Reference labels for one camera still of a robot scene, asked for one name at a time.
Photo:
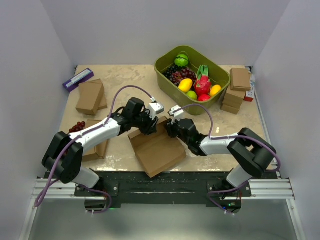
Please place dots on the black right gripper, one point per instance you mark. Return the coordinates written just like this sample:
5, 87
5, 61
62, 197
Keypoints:
170, 127

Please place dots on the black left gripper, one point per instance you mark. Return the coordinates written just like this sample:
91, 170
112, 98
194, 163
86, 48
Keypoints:
151, 127

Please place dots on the brown cardboard box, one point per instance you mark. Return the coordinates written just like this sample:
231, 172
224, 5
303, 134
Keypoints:
157, 152

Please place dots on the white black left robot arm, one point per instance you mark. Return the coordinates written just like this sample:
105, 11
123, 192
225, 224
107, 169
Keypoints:
64, 155

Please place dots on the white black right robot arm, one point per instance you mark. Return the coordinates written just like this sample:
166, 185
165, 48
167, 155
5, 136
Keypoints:
251, 152

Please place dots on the cardboard box under upper left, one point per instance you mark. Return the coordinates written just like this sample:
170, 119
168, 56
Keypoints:
103, 101

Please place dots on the folded cardboard box lower left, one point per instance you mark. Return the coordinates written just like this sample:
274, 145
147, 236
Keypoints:
97, 152

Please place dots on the folded cardboard box upper left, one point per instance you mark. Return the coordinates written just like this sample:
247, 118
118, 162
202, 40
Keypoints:
89, 99

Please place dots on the purple white flat box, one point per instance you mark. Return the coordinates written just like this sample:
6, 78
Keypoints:
76, 80

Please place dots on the top cardboard box right stack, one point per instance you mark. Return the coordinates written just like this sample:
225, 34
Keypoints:
240, 79

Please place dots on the green lime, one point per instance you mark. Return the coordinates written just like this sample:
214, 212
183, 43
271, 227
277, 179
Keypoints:
192, 95

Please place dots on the red apple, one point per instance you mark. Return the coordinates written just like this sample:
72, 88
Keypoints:
203, 98

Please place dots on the yellow mango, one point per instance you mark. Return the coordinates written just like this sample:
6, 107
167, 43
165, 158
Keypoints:
185, 85

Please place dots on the pink dragon fruit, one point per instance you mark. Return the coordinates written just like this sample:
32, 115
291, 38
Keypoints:
202, 85

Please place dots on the orange yellow fruit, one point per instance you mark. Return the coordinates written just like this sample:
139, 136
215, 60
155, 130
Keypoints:
215, 89

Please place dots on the dark purple grape bunch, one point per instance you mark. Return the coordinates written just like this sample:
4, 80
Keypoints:
170, 70

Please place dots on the olive green plastic basket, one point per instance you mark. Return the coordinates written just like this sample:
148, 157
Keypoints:
217, 75

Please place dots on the red grape bunch in basket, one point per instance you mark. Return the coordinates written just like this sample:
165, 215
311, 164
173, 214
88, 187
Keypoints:
181, 74

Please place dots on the lower cardboard boxes right stack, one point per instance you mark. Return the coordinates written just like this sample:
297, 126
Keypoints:
232, 101

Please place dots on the red grape bunch on table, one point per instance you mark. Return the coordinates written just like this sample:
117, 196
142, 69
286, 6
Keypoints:
77, 127

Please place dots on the green black striped fruit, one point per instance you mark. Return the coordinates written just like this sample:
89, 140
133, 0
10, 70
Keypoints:
181, 60

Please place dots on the red white small carton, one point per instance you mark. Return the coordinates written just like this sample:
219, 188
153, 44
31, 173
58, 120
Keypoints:
250, 94

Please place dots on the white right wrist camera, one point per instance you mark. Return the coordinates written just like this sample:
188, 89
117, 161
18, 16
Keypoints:
176, 113

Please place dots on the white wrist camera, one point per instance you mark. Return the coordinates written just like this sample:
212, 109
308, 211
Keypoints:
155, 109
176, 113

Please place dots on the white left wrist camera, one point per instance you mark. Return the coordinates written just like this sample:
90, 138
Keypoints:
155, 109

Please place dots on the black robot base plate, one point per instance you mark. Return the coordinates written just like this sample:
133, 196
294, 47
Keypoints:
168, 188

